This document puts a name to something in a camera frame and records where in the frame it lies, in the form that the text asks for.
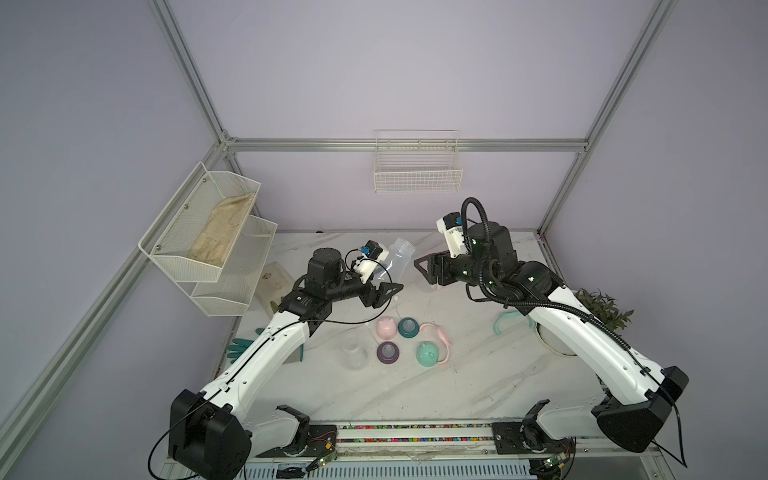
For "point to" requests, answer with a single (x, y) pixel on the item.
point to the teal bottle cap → (427, 354)
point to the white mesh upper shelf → (192, 236)
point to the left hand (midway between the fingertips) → (390, 279)
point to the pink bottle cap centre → (386, 328)
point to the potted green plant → (603, 307)
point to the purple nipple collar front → (388, 352)
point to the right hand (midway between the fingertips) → (427, 264)
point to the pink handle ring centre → (442, 333)
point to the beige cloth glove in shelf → (224, 221)
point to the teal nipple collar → (408, 327)
